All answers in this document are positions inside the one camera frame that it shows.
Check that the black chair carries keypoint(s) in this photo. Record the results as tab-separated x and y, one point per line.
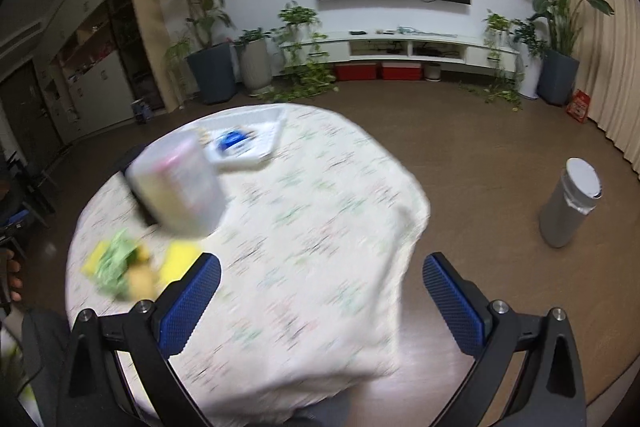
37	187

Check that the black cylinder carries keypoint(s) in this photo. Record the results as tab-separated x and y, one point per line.
125	159

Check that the small white pot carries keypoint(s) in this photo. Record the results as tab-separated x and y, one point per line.
433	72

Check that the red storage box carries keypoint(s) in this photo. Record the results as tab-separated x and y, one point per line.
401	71
355	72

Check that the dark round planter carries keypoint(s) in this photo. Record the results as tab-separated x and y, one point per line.
557	77

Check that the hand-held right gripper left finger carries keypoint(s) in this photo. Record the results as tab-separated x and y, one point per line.
190	302

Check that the translucent plastic storage box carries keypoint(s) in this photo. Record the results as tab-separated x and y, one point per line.
177	187

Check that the person's left hand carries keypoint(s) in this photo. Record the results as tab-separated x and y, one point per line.
14	281

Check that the small green plant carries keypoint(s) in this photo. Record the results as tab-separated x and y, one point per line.
251	36

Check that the grey trash can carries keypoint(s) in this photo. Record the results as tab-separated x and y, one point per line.
567	207

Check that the tall white planter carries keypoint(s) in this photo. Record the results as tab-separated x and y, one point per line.
531	79

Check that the white wall cabinet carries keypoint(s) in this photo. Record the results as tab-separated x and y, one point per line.
90	87

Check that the red gift bag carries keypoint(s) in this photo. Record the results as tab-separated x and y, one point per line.
578	107

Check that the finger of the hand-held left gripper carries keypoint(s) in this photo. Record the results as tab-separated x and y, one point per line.
16	218

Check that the green cloth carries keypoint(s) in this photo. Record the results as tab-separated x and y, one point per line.
117	262

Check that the small bushy plants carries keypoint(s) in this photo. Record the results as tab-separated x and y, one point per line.
515	34

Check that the trailing pothos plant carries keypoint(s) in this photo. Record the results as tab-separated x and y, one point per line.
300	79

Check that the yellow soft fruit toy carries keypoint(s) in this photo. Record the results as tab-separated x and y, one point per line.
141	283

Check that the beige curtain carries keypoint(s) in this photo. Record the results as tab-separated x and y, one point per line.
607	67

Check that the dark glass display cabinet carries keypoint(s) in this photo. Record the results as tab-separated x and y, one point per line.
131	32

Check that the thin drooping plant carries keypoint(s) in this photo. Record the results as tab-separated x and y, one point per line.
176	62

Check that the floral tablecloth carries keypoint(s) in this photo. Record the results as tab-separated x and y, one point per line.
310	257

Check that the trailing vine leaves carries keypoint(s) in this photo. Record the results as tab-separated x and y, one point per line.
492	96

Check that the dark blue square planter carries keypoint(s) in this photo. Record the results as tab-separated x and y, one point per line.
212	74

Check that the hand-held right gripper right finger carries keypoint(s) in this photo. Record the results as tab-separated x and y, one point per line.
455	307

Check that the white television cabinet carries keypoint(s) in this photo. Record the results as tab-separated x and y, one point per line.
390	44

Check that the grey ribbed planter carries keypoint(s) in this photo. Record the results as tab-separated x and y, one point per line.
256	67

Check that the blue bear print tissue pack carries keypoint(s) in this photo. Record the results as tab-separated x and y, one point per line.
234	142

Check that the tan soft toy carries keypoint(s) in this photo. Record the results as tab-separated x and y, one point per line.
142	255

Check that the dark wooden door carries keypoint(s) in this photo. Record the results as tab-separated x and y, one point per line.
25	107

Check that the yellow sponge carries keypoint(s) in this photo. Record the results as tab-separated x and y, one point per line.
94	259
177	262

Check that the white plastic tray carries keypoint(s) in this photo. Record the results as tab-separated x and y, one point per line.
260	142

